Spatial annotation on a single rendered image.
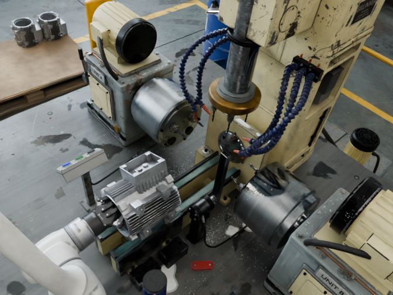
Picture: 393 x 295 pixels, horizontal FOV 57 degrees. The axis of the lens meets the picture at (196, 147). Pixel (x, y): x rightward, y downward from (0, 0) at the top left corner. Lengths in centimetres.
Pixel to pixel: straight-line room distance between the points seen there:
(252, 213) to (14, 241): 71
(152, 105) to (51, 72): 202
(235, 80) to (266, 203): 41
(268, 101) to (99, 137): 84
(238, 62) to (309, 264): 64
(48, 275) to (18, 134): 107
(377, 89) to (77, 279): 355
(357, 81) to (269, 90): 271
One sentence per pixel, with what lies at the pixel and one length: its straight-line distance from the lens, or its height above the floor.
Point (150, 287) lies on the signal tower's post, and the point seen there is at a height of 122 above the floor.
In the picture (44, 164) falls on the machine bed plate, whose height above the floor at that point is 80.
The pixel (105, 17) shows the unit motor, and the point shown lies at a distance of 161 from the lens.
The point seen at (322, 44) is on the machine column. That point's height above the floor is 153.
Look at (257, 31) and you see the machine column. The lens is 105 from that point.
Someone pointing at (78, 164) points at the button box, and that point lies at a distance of 134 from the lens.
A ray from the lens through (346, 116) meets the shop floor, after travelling 357.
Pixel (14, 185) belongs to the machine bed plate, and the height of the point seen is 80.
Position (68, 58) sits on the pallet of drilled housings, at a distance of 354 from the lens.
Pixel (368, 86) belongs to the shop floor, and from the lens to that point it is 407.
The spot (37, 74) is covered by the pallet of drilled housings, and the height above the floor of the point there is 15.
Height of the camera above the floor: 209
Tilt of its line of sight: 47 degrees down
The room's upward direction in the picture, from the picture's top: 8 degrees clockwise
